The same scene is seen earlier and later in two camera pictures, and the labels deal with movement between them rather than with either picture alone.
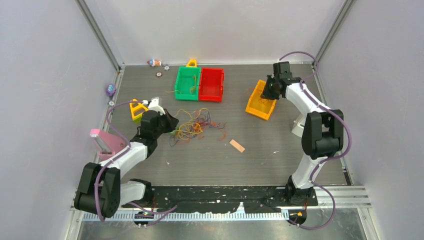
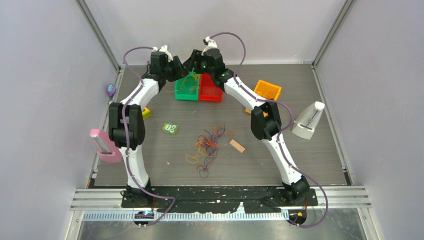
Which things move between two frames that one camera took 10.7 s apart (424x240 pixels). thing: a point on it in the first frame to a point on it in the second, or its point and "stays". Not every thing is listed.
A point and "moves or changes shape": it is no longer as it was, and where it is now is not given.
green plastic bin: [187, 83] stays
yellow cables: [193, 89] moves or changes shape
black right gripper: [266, 93] to [195, 57]
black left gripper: [171, 121] to [180, 72]
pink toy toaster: [108, 143] stays
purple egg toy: [111, 89] stays
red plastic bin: [211, 85] stays
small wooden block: [237, 146] stays
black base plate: [216, 199] stays
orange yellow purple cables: [194, 125] to [206, 145]
